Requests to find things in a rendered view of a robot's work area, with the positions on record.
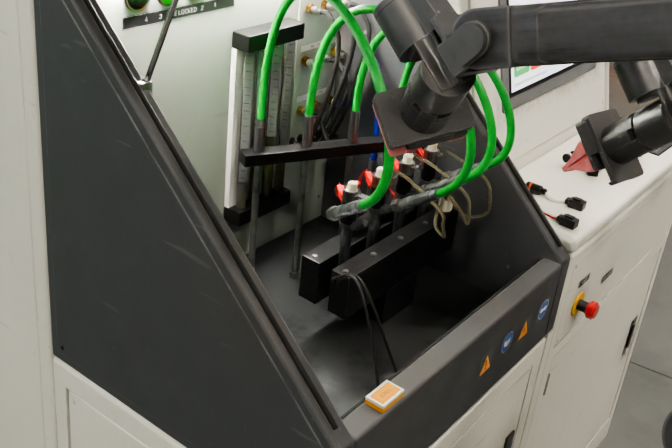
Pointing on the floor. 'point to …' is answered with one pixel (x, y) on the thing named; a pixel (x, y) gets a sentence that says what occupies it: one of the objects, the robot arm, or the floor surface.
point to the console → (644, 276)
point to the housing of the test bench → (23, 221)
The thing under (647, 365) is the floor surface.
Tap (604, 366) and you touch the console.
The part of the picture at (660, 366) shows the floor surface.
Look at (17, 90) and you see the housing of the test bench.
